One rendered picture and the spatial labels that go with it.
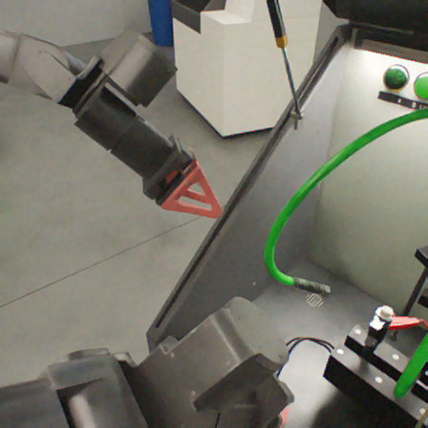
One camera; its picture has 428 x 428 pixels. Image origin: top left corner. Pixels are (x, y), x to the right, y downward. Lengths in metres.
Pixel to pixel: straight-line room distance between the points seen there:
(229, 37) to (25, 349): 2.52
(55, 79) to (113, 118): 0.07
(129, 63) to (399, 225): 0.71
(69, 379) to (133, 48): 0.34
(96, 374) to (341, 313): 0.86
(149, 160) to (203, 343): 0.26
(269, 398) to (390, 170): 0.65
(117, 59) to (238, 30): 2.84
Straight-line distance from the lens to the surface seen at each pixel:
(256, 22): 3.35
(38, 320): 2.22
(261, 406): 0.37
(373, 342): 0.73
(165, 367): 0.27
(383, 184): 0.93
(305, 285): 0.66
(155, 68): 0.45
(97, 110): 0.45
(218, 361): 0.25
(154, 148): 0.46
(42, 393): 0.23
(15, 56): 0.50
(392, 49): 0.82
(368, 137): 0.54
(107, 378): 0.26
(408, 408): 0.78
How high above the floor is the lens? 1.62
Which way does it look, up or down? 39 degrees down
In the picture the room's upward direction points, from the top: straight up
